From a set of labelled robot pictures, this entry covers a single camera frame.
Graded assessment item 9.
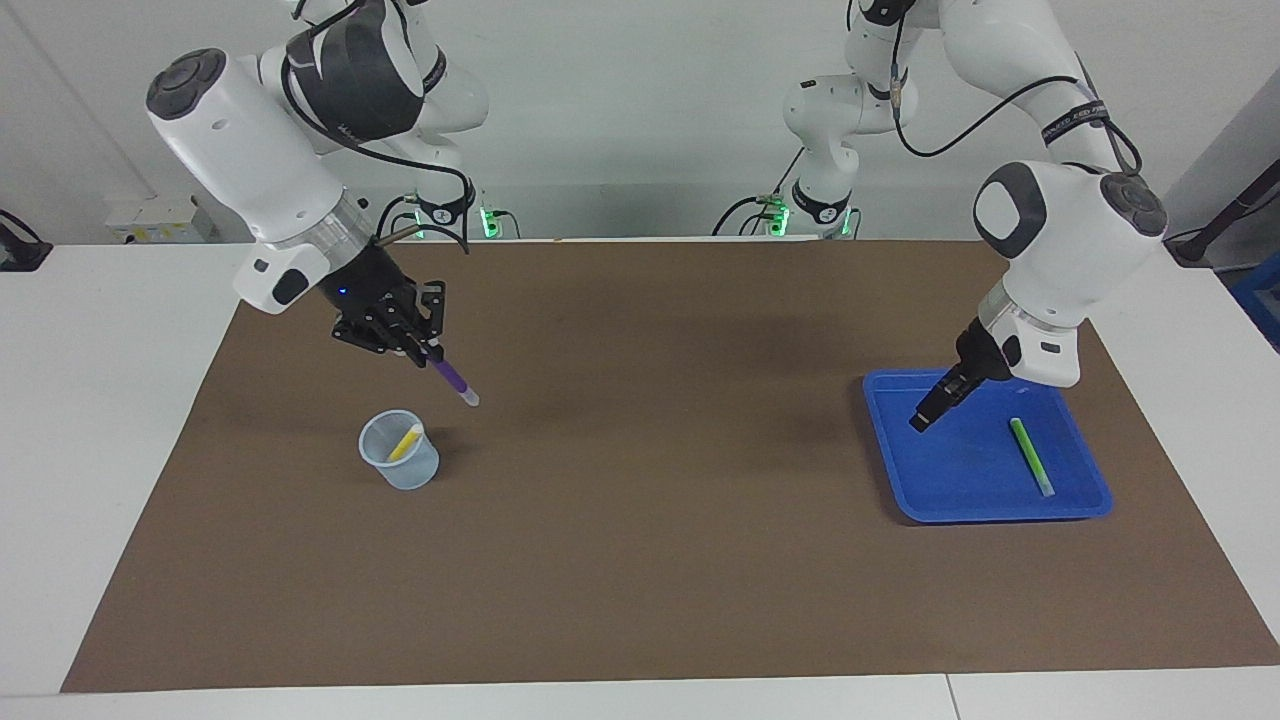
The black clamp mount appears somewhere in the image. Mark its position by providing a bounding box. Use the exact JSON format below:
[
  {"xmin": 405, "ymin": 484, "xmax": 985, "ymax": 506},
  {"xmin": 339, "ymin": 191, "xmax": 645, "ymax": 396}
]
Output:
[{"xmin": 0, "ymin": 208, "xmax": 53, "ymax": 273}]

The blue crate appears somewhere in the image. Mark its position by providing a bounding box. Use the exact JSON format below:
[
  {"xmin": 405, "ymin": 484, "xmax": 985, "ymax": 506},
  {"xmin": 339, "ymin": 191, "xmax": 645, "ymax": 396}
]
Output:
[{"xmin": 1230, "ymin": 250, "xmax": 1280, "ymax": 351}]

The black right base cable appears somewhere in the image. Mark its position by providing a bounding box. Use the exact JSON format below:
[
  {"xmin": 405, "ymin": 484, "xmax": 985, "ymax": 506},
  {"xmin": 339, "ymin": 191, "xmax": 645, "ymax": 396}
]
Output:
[{"xmin": 375, "ymin": 195, "xmax": 421, "ymax": 242}]

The black stand pole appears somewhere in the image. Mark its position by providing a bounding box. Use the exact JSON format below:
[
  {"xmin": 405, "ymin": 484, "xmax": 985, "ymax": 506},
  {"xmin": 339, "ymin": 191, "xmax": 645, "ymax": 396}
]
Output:
[{"xmin": 1165, "ymin": 158, "xmax": 1280, "ymax": 269}]

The green pen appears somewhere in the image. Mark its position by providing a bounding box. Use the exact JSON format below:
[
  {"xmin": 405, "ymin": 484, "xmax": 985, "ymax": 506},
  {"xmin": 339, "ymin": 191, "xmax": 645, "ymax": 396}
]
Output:
[{"xmin": 1009, "ymin": 417, "xmax": 1056, "ymax": 498}]

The black base cable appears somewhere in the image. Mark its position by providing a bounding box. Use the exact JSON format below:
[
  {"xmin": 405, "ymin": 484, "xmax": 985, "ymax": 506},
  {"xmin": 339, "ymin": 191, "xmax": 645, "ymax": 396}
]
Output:
[
  {"xmin": 375, "ymin": 195, "xmax": 421, "ymax": 242},
  {"xmin": 712, "ymin": 148, "xmax": 806, "ymax": 239}
]

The blue plastic tray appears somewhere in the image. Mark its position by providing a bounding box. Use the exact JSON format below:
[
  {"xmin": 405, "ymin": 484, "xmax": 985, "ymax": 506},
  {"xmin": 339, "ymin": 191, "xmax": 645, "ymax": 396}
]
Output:
[{"xmin": 862, "ymin": 367, "xmax": 1114, "ymax": 525}]

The white wall socket box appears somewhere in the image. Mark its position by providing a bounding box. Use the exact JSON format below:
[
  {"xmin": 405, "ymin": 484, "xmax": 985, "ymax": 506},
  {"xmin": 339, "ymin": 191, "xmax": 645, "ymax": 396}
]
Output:
[{"xmin": 105, "ymin": 193, "xmax": 216, "ymax": 246}]

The black left base cable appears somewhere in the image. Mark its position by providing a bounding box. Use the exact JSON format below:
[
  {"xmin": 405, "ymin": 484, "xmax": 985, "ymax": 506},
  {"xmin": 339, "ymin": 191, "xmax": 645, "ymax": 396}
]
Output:
[{"xmin": 712, "ymin": 148, "xmax": 806, "ymax": 239}]

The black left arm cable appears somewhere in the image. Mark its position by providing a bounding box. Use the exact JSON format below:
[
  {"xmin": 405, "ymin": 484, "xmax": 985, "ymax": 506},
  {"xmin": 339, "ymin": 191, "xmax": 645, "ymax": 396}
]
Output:
[{"xmin": 850, "ymin": 0, "xmax": 1143, "ymax": 179}]

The brown table mat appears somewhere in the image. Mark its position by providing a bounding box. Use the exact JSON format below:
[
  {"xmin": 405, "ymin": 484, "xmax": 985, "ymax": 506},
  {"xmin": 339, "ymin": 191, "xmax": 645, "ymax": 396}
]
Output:
[{"xmin": 60, "ymin": 238, "xmax": 1280, "ymax": 694}]

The translucent plastic cup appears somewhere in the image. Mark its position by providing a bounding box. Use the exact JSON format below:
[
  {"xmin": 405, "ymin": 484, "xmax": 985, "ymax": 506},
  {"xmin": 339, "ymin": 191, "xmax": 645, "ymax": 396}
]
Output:
[{"xmin": 358, "ymin": 408, "xmax": 441, "ymax": 491}]

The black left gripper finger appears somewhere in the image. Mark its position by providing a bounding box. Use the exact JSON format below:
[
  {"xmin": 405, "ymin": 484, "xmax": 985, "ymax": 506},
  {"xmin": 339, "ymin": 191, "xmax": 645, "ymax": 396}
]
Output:
[
  {"xmin": 908, "ymin": 370, "xmax": 951, "ymax": 428},
  {"xmin": 918, "ymin": 368, "xmax": 976, "ymax": 433}
]

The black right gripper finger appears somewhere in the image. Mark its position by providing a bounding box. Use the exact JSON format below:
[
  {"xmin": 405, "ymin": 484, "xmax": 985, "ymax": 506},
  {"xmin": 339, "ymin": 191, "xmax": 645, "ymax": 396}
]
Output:
[
  {"xmin": 333, "ymin": 320, "xmax": 431, "ymax": 366},
  {"xmin": 415, "ymin": 282, "xmax": 447, "ymax": 346}
]

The purple pen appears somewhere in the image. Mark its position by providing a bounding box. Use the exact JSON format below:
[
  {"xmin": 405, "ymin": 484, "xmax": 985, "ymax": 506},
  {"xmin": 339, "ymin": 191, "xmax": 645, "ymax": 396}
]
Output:
[{"xmin": 428, "ymin": 355, "xmax": 481, "ymax": 408}]

